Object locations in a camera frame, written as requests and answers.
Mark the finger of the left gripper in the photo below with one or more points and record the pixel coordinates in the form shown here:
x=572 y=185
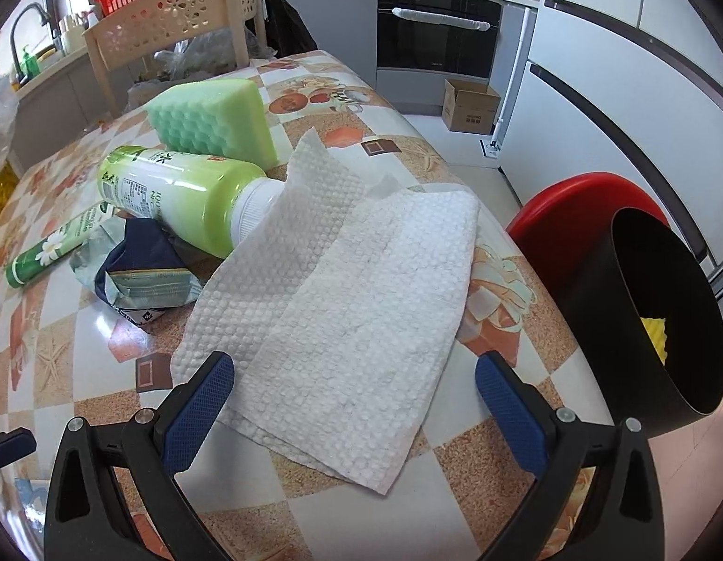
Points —
x=15 y=445

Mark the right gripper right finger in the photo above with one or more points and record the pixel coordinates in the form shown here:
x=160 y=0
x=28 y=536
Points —
x=621 y=517

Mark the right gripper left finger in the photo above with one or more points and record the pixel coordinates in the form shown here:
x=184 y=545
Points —
x=87 y=517

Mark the yellow foam fruit net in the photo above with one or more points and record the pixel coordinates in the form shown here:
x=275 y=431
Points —
x=656 y=330

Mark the green daisy tube box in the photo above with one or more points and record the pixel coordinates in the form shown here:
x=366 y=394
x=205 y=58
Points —
x=59 y=243

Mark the blue green wrapper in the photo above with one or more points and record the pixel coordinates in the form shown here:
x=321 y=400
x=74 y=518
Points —
x=133 y=265

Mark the green drink bottle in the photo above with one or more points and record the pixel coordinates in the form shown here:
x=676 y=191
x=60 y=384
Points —
x=211 y=202

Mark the white paper towel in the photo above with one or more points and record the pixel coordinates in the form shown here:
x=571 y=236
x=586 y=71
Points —
x=339 y=312

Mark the green wavy sponge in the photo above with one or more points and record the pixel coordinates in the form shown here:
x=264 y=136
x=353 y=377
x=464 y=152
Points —
x=220 y=117

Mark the black trash bin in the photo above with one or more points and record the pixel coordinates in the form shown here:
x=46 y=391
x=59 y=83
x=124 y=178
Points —
x=641 y=269

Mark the kitchen faucet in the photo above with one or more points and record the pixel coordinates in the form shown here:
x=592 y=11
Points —
x=33 y=34

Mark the red plastic stool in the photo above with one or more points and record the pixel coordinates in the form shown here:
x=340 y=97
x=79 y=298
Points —
x=558 y=229

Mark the cardboard box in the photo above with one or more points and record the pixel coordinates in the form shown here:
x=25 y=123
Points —
x=470 y=107

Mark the white refrigerator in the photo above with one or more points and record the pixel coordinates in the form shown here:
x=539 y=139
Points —
x=632 y=87

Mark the beige plastic storage rack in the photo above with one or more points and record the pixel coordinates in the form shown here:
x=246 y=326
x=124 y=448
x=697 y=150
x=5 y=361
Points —
x=143 y=27

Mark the black built-in oven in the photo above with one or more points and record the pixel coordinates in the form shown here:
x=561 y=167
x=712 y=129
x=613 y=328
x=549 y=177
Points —
x=452 y=36

